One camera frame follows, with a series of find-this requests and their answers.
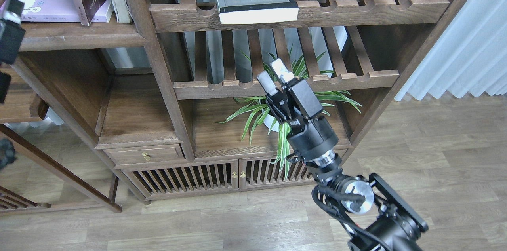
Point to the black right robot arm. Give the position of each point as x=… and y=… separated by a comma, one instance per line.
x=372, y=213

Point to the white curtain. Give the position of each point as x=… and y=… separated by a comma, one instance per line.
x=469, y=58

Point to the white plant pot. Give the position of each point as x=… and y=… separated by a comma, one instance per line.
x=271, y=123

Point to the wooden side furniture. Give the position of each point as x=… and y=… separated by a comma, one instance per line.
x=32, y=108

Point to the dark wooden bookshelf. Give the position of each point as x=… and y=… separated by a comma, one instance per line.
x=160, y=84

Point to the green spider plant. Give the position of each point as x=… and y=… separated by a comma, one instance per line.
x=257, y=109

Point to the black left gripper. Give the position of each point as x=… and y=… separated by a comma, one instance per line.
x=4, y=84

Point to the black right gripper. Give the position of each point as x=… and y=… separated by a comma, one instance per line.
x=311, y=135

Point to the brass drawer knob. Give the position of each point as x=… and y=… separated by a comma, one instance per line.
x=146, y=156

